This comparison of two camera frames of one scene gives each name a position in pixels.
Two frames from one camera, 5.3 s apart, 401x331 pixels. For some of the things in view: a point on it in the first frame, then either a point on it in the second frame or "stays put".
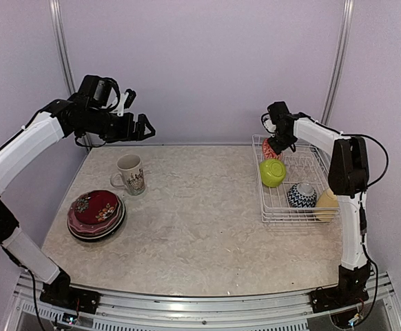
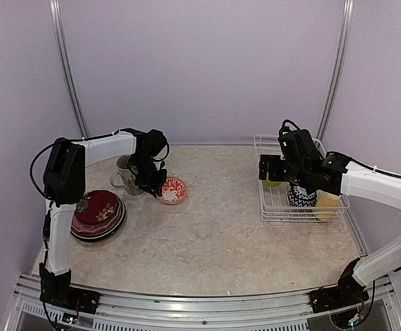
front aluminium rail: (272, 312) stays put
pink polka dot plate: (78, 227) stays put
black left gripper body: (114, 130) -> (148, 175)
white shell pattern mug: (131, 175) stays put
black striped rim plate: (105, 233) stays put
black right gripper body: (282, 141) -> (275, 174)
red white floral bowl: (268, 152) -> (173, 190)
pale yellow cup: (327, 206) stays put
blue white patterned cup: (302, 195) stays put
